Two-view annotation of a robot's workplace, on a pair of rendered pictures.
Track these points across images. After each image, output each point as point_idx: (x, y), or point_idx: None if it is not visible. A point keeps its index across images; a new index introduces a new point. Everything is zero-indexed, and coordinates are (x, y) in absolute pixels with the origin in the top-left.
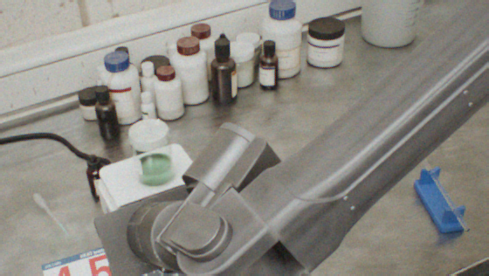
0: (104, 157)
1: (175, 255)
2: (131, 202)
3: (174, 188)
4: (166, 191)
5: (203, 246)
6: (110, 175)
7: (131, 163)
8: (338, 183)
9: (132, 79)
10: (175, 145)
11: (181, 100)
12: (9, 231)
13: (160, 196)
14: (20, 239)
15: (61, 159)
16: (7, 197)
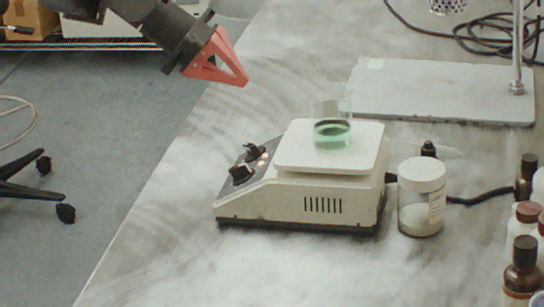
0: (476, 198)
1: None
2: (217, 28)
3: (195, 31)
4: (195, 28)
5: None
6: (367, 125)
7: (370, 138)
8: None
9: (535, 185)
10: (366, 166)
11: (510, 254)
12: (426, 135)
13: (193, 25)
14: (408, 138)
15: (506, 180)
16: (475, 142)
